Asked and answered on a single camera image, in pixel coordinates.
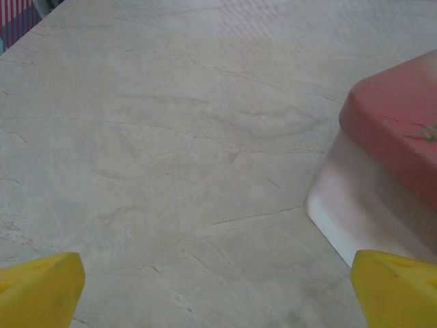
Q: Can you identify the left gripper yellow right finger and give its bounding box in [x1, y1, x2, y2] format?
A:
[351, 249, 437, 328]

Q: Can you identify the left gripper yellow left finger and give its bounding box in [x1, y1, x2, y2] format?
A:
[0, 251, 86, 328]

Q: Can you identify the pink fairy print tin box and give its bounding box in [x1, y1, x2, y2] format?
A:
[303, 47, 437, 271]

